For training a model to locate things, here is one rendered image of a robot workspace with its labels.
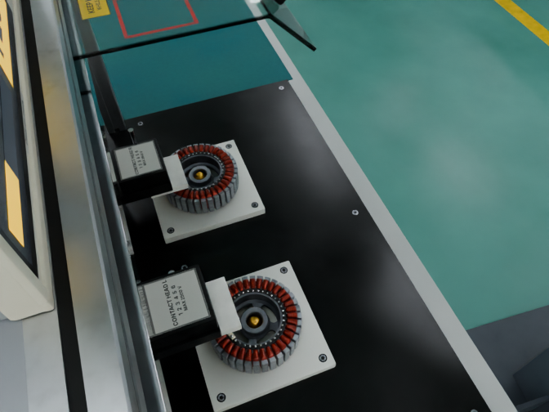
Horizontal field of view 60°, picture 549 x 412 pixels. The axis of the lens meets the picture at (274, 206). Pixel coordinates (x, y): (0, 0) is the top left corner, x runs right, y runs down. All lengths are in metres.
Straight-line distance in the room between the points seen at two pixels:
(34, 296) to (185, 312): 0.23
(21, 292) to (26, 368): 0.04
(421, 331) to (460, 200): 1.20
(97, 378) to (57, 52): 0.26
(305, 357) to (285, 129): 0.39
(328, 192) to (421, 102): 1.43
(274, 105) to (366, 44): 1.56
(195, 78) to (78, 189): 0.67
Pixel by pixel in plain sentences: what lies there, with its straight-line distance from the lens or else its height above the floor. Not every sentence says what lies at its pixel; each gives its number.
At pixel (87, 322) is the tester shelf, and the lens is 0.27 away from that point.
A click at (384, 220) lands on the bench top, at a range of 0.74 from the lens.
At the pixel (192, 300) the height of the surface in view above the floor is 0.92.
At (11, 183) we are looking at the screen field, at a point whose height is 1.16.
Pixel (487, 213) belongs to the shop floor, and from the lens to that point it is 1.81.
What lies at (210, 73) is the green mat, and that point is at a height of 0.75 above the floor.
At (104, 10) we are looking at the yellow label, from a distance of 0.56.
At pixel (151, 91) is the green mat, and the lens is 0.95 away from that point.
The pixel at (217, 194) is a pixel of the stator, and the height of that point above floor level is 0.81.
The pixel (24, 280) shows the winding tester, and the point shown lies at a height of 1.15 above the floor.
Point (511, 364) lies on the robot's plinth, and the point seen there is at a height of 0.02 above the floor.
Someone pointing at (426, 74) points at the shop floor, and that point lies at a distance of 2.27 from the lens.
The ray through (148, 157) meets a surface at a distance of 0.66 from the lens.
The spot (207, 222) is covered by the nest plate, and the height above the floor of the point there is 0.78.
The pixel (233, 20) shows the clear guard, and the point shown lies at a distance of 0.52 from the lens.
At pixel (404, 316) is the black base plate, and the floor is 0.77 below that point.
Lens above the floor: 1.34
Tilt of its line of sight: 54 degrees down
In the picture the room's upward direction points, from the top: straight up
